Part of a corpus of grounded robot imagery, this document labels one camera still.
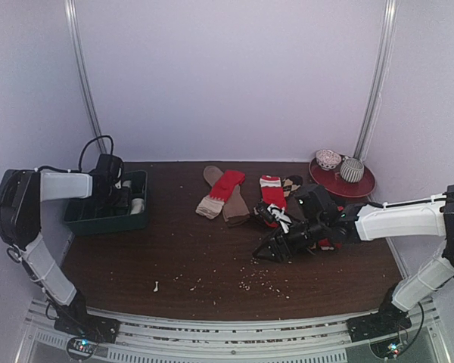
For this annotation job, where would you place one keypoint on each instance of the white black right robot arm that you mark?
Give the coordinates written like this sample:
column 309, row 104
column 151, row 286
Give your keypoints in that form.
column 359, row 222

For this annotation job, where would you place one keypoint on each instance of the tan beige sock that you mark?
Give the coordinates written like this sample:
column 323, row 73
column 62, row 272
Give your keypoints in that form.
column 235, row 211

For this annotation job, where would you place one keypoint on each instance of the red cream sock left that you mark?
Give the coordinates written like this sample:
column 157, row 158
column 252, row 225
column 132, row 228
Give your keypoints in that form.
column 211, row 205

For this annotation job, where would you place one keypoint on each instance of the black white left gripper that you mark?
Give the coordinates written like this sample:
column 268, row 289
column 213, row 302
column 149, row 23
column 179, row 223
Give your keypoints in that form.
column 124, row 203

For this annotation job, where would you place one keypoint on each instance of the aluminium corner post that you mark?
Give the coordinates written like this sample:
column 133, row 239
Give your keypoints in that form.
column 70, row 7
column 381, row 70

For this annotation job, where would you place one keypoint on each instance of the striped grey cup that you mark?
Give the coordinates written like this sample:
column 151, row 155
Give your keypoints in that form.
column 352, row 170

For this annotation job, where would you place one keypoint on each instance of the red sock middle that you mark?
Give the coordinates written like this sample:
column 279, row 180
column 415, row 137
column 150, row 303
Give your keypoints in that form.
column 272, row 194

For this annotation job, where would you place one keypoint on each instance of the brown argyle sock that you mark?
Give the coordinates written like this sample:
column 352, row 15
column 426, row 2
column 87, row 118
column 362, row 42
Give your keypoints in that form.
column 290, row 184

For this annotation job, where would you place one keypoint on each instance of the green compartment organizer tray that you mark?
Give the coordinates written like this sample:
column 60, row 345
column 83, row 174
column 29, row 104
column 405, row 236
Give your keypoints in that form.
column 84, row 217

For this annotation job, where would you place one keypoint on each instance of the aluminium front rail frame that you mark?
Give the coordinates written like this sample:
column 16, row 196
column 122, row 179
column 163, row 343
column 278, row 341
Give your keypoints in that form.
column 150, row 339

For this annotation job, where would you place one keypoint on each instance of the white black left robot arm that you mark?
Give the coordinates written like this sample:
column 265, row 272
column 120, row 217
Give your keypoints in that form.
column 22, row 194

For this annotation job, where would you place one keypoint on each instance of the dark red round plate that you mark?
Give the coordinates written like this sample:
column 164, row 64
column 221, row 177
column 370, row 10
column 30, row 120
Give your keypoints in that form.
column 334, row 184

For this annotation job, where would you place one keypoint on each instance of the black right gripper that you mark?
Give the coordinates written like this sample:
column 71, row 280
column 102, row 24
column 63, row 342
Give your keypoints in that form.
column 284, row 245

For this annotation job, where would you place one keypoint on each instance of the red sock right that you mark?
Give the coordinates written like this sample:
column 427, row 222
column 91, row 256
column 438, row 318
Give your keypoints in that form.
column 327, row 244

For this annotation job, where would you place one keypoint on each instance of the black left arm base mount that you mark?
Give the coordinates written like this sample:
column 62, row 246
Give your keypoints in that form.
column 92, row 327

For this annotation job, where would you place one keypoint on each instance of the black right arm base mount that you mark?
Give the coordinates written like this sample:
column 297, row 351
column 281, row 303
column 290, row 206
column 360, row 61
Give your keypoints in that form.
column 376, row 325

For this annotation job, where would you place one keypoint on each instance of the patterned small bowl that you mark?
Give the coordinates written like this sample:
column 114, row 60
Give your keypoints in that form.
column 328, row 159

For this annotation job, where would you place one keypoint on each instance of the left aluminium corner post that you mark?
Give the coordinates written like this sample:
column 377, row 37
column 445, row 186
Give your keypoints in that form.
column 70, row 7

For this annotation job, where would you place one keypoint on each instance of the right aluminium corner post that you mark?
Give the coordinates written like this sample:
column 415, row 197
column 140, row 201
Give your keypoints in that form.
column 381, row 70

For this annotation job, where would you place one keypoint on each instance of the cream brown striped sock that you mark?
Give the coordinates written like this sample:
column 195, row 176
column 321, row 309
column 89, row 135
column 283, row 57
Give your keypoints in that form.
column 137, row 206

